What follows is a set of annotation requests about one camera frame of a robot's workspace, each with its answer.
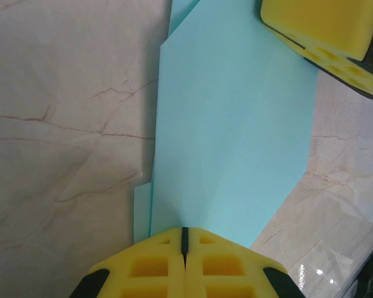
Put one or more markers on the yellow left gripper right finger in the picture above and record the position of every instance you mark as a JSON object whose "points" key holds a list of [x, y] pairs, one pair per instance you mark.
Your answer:
{"points": [[223, 273]]}

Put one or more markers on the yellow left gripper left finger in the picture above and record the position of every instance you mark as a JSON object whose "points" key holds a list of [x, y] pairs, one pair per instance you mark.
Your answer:
{"points": [[149, 273]]}

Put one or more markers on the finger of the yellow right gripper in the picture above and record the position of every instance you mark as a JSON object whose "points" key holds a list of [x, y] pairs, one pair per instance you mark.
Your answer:
{"points": [[320, 21], [345, 68]]}

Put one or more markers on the teal cloth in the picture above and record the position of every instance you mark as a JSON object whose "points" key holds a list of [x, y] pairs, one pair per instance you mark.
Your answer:
{"points": [[233, 139]]}

